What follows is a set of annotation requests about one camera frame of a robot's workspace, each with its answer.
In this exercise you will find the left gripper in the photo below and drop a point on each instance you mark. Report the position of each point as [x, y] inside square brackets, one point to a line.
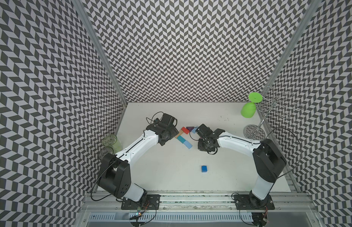
[173, 131]

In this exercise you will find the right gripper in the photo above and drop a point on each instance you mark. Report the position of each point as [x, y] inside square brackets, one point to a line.
[201, 147]

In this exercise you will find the natural wood block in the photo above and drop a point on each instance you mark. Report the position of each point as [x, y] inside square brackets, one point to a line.
[179, 134]

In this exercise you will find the teal block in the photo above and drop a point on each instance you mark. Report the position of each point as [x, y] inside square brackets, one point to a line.
[181, 139]

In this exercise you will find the red block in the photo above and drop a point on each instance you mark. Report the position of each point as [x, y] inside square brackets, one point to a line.
[185, 130]

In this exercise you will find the dark blue cube block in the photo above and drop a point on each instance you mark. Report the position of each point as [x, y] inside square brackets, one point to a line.
[204, 169]

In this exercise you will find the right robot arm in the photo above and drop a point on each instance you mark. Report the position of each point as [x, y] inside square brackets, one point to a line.
[268, 160]

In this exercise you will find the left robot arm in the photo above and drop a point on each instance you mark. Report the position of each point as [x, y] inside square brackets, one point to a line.
[114, 175]

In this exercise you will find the green plastic wine glass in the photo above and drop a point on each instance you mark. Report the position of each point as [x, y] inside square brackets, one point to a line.
[249, 108]

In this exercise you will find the green transparent cup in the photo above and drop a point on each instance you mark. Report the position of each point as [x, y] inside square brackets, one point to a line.
[111, 141]

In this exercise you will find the grey transparent cup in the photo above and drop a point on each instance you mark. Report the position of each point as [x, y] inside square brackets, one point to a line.
[104, 151]

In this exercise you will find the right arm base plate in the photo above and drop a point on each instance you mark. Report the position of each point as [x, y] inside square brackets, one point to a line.
[251, 202]

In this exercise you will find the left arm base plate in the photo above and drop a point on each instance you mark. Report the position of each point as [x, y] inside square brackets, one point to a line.
[150, 202]

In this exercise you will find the aluminium front rail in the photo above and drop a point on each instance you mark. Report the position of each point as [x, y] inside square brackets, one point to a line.
[201, 201]

